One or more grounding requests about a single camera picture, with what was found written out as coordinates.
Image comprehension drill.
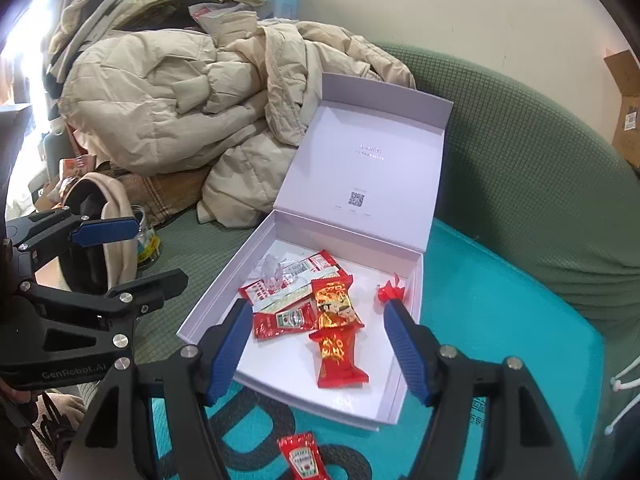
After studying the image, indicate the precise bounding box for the red packet with gold print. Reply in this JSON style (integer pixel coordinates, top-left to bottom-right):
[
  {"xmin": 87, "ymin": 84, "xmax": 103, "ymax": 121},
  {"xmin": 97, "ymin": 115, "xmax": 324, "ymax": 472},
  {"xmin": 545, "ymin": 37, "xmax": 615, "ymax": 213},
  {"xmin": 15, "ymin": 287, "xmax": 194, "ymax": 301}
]
[{"xmin": 307, "ymin": 322, "xmax": 371, "ymax": 390}]

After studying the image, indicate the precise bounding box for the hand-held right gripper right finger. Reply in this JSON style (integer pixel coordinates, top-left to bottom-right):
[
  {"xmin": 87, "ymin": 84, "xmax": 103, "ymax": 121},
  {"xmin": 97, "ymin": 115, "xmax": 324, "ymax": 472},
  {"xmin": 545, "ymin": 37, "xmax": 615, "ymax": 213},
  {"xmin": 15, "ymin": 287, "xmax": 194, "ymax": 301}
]
[{"xmin": 382, "ymin": 299, "xmax": 588, "ymax": 480}]

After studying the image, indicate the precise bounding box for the red ketchup packet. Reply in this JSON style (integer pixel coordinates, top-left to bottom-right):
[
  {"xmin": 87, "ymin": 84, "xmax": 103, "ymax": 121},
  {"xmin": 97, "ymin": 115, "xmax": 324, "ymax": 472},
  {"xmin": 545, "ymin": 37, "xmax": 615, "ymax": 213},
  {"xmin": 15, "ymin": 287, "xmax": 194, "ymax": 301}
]
[
  {"xmin": 251, "ymin": 305, "xmax": 318, "ymax": 342},
  {"xmin": 276, "ymin": 432, "xmax": 321, "ymax": 480}
]

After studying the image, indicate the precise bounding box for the brown plaid cloth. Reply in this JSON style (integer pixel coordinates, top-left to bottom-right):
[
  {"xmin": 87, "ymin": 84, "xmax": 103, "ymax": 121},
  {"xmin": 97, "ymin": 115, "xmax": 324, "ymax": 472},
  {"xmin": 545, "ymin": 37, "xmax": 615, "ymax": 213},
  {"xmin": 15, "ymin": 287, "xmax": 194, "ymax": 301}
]
[{"xmin": 95, "ymin": 162, "xmax": 211, "ymax": 228}]

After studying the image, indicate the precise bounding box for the cardboard box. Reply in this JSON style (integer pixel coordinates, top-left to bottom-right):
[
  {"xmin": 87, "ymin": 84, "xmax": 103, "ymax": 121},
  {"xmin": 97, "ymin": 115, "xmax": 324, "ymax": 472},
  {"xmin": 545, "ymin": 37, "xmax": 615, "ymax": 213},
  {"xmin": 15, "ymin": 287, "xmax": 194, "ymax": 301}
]
[{"xmin": 602, "ymin": 50, "xmax": 640, "ymax": 171}]

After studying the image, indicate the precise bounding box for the long red snack packet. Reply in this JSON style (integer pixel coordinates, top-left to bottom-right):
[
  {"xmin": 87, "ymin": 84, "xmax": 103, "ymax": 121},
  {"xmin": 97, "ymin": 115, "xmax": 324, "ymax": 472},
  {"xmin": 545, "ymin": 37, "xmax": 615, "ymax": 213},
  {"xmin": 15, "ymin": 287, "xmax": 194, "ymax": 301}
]
[{"xmin": 239, "ymin": 250, "xmax": 348, "ymax": 311}]

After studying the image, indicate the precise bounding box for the green sofa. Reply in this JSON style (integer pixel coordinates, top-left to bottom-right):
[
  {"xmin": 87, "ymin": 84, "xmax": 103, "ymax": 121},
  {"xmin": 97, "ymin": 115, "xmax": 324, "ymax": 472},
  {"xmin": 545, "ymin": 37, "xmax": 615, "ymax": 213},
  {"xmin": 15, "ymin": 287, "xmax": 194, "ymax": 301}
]
[{"xmin": 135, "ymin": 42, "xmax": 640, "ymax": 396}]

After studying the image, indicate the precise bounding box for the orange snack packet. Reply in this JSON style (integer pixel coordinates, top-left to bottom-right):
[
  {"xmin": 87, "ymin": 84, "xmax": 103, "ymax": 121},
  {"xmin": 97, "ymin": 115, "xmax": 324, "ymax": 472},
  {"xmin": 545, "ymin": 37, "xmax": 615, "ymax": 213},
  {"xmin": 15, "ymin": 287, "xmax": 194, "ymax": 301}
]
[{"xmin": 57, "ymin": 156, "xmax": 98, "ymax": 181}]

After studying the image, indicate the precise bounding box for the beige puffer jacket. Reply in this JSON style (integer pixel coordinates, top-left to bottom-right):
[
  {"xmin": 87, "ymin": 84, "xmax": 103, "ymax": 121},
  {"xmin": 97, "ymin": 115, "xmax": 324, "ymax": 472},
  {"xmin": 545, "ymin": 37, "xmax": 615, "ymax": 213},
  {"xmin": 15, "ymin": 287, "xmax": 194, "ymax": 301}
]
[{"xmin": 60, "ymin": 17, "xmax": 416, "ymax": 228}]

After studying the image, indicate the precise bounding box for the white cord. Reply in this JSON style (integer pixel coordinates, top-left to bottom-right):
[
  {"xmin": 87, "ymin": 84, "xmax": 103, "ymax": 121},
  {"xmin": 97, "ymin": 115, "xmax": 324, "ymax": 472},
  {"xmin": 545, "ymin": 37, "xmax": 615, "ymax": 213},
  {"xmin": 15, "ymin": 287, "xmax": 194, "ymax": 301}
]
[{"xmin": 604, "ymin": 355, "xmax": 640, "ymax": 436}]

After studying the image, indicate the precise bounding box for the red gold figure candy packet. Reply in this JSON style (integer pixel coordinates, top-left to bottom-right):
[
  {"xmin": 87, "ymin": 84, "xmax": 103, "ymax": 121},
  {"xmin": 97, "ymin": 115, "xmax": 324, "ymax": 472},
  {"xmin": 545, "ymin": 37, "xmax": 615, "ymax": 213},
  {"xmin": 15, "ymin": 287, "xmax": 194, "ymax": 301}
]
[{"xmin": 309, "ymin": 277, "xmax": 365, "ymax": 333}]

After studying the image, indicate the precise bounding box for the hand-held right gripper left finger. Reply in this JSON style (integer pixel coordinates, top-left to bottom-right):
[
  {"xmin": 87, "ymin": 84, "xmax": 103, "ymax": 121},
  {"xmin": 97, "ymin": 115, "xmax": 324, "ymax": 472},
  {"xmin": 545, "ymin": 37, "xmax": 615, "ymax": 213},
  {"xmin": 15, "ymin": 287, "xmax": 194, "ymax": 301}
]
[{"xmin": 60, "ymin": 300, "xmax": 254, "ymax": 480}]

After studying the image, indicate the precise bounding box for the beige cap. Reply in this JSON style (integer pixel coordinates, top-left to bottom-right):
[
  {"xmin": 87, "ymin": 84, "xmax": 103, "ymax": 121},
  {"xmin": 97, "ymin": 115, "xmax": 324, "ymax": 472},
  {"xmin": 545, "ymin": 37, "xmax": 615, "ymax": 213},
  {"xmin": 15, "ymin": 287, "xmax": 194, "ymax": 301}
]
[{"xmin": 62, "ymin": 172, "xmax": 141, "ymax": 293}]

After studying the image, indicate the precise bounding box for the glass jar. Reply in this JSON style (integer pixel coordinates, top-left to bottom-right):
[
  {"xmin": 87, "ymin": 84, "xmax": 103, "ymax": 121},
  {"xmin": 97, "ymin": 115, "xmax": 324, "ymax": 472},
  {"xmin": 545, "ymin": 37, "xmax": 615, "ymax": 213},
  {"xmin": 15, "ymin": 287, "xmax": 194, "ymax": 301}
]
[{"xmin": 131, "ymin": 205, "xmax": 163, "ymax": 268}]

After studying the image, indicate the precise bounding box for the lavender gift box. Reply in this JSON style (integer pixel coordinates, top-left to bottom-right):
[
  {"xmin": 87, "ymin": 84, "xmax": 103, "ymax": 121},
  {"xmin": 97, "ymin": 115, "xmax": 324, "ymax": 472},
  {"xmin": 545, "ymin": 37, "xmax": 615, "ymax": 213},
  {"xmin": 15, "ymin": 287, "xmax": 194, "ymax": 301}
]
[{"xmin": 176, "ymin": 72, "xmax": 455, "ymax": 432}]

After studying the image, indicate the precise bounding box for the teal printed bag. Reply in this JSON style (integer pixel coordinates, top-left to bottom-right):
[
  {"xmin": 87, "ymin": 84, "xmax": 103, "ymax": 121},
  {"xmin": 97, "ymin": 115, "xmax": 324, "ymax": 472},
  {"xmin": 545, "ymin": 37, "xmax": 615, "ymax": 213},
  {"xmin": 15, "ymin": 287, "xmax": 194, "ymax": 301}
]
[{"xmin": 150, "ymin": 217, "xmax": 608, "ymax": 480}]

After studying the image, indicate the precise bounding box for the small red candy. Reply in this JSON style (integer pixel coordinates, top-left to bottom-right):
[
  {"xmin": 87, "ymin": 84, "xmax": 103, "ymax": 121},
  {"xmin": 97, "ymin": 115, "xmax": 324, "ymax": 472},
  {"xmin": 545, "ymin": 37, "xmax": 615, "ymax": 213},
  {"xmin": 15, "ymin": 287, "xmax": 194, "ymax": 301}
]
[{"xmin": 376, "ymin": 272, "xmax": 413, "ymax": 306}]

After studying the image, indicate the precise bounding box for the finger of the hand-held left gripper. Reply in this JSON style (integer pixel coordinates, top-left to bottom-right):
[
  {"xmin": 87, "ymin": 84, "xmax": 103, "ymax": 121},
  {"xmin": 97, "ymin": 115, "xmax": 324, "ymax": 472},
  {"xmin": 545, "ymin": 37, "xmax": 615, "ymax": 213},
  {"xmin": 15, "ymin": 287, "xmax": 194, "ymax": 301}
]
[
  {"xmin": 20, "ymin": 268, "xmax": 190, "ymax": 333},
  {"xmin": 5, "ymin": 207, "xmax": 140, "ymax": 261}
]

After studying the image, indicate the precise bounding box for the white plastic bag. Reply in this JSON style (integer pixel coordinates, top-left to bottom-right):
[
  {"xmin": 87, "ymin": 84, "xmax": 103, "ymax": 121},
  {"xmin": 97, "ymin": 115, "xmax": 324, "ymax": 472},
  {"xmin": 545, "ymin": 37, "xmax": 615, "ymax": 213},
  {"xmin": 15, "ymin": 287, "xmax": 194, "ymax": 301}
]
[{"xmin": 187, "ymin": 2, "xmax": 261, "ymax": 43}]

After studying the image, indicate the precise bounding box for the clear plastic wrapper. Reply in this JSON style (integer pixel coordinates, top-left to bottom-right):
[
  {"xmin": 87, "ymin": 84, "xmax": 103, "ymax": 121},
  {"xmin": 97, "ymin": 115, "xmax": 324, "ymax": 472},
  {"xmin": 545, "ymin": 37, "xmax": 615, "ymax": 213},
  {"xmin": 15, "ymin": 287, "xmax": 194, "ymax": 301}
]
[{"xmin": 247, "ymin": 252, "xmax": 301, "ymax": 296}]

